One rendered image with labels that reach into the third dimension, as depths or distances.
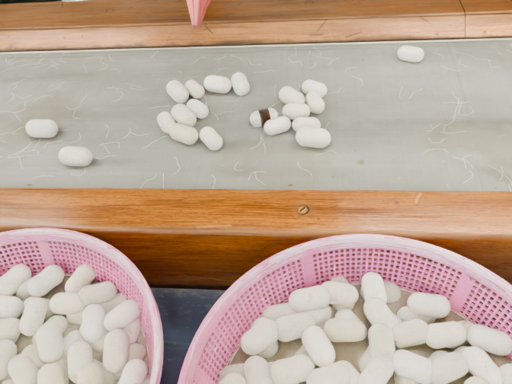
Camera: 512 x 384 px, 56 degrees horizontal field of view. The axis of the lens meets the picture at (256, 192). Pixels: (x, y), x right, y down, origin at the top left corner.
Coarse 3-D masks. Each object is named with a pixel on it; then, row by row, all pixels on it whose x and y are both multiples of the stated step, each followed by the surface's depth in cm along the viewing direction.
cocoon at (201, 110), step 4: (192, 100) 57; (196, 100) 57; (188, 104) 57; (192, 104) 56; (196, 104) 56; (200, 104) 56; (204, 104) 56; (192, 108) 56; (196, 108) 56; (200, 108) 56; (204, 108) 56; (196, 112) 56; (200, 112) 56; (204, 112) 56; (208, 112) 57; (196, 116) 56; (200, 116) 56; (204, 116) 56
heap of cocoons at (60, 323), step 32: (0, 288) 42; (32, 288) 42; (64, 288) 44; (96, 288) 41; (0, 320) 40; (32, 320) 40; (64, 320) 41; (96, 320) 39; (128, 320) 39; (0, 352) 38; (32, 352) 39; (64, 352) 39; (96, 352) 39; (128, 352) 38
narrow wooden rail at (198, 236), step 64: (0, 192) 47; (64, 192) 47; (128, 192) 46; (192, 192) 45; (256, 192) 44; (320, 192) 44; (384, 192) 43; (448, 192) 43; (128, 256) 45; (192, 256) 44; (256, 256) 44
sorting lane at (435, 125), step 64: (0, 64) 70; (64, 64) 69; (128, 64) 67; (192, 64) 66; (256, 64) 64; (320, 64) 63; (384, 64) 62; (448, 64) 61; (0, 128) 59; (64, 128) 58; (128, 128) 57; (256, 128) 55; (384, 128) 53; (448, 128) 52
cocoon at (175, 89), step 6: (168, 84) 59; (174, 84) 59; (180, 84) 59; (168, 90) 59; (174, 90) 58; (180, 90) 58; (186, 90) 59; (174, 96) 58; (180, 96) 58; (186, 96) 58; (180, 102) 59
